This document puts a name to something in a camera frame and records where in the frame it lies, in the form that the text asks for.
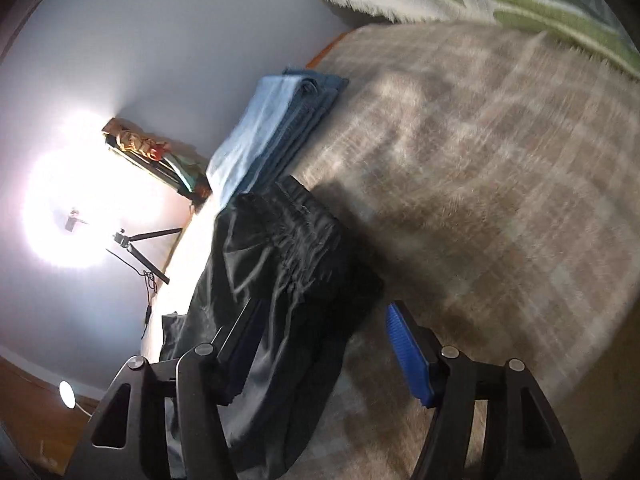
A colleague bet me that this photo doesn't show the black pants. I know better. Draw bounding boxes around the black pants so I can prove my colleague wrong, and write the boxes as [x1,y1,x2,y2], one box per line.
[160,177,384,479]

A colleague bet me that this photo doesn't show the small round desk lamp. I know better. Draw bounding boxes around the small round desk lamp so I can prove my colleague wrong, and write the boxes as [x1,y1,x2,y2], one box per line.
[58,380,76,410]

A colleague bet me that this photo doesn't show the checkered beige bed blanket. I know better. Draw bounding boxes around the checkered beige bed blanket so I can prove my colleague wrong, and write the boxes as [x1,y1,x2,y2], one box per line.
[291,23,639,479]

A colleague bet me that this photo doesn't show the framed picture with garland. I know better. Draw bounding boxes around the framed picture with garland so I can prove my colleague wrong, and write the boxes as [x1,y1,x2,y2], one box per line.
[102,117,212,208]

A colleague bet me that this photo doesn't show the folded blue towel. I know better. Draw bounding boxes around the folded blue towel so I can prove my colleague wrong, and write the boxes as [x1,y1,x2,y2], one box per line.
[206,70,349,210]

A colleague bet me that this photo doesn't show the bright ring light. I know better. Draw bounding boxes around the bright ring light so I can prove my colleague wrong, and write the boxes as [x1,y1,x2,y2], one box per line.
[21,105,191,271]

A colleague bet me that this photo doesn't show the orange wooden bed frame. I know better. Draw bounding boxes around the orange wooden bed frame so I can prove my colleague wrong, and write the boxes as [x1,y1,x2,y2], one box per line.
[306,32,347,70]

